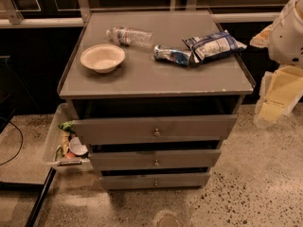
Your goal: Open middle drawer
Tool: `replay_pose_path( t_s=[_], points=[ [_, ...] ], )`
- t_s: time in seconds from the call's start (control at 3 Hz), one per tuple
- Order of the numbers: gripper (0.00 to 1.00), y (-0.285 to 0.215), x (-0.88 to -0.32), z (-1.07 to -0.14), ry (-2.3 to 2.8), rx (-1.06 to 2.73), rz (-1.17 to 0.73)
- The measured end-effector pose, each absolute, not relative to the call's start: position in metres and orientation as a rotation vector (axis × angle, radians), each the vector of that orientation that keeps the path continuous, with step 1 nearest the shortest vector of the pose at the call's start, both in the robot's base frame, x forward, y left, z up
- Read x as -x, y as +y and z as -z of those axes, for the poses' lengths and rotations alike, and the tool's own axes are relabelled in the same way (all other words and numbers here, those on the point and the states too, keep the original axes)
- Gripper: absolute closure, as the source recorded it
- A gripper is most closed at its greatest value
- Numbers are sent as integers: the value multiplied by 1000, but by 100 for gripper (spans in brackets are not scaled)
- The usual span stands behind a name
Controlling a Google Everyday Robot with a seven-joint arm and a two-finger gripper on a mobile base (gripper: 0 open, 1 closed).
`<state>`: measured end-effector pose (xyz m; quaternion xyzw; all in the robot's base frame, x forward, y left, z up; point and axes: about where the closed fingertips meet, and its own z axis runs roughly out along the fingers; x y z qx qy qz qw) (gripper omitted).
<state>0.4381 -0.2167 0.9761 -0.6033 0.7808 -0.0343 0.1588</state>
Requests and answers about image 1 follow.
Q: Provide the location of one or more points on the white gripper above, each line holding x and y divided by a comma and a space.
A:
288, 38

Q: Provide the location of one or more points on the grey drawer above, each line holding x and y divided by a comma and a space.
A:
109, 131
160, 159
155, 181

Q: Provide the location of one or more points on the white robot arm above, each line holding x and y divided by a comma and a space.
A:
286, 39

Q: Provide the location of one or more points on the grey drawer cabinet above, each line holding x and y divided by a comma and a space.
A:
144, 87

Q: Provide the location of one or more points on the grey bottom drawer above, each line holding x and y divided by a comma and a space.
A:
155, 181

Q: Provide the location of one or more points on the grey top drawer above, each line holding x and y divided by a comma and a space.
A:
109, 131

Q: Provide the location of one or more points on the blue white chip bag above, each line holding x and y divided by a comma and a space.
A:
213, 46

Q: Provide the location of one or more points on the crushed blue white can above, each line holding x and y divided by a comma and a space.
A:
178, 56

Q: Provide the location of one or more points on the clear plastic water bottle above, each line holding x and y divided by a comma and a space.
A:
130, 36

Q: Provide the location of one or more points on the white broken cup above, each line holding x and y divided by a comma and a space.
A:
77, 147

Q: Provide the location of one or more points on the green crumpled wrapper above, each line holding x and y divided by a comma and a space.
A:
67, 126

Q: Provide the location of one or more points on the red round object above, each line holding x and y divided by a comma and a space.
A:
70, 155

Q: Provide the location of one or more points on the clear plastic bin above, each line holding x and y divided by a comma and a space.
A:
54, 139

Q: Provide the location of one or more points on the metal railing frame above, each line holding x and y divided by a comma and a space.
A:
47, 13

